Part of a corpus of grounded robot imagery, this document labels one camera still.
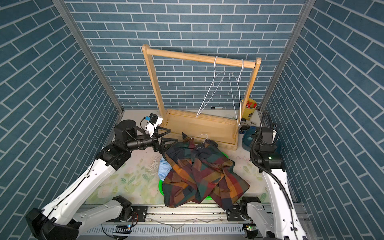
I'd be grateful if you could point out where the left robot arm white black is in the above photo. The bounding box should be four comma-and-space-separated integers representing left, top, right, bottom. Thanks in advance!
26, 114, 177, 240

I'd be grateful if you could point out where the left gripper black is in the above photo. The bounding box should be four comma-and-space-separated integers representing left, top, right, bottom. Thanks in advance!
125, 126, 177, 155

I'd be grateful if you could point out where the yellow pen cup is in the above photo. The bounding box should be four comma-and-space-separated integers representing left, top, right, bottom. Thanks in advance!
242, 99, 258, 120

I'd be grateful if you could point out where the green plastic basket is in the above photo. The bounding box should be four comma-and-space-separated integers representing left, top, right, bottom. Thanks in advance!
157, 151, 230, 202

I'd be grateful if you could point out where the teal storage box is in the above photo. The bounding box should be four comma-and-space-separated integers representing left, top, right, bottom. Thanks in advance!
242, 129, 282, 153

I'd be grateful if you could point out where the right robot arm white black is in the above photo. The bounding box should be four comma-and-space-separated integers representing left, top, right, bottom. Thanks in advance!
240, 111, 308, 240

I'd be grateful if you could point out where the light blue shirt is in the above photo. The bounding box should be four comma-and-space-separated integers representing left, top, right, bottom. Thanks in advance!
158, 158, 172, 181

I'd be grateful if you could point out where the dark multicolour plaid shirt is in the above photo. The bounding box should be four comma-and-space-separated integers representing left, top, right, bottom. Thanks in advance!
161, 132, 251, 211

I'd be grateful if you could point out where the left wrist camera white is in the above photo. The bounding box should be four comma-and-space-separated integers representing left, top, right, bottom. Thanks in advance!
144, 113, 163, 137

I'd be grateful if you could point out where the wooden clothes rack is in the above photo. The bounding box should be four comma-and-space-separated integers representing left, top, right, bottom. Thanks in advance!
142, 45, 262, 150

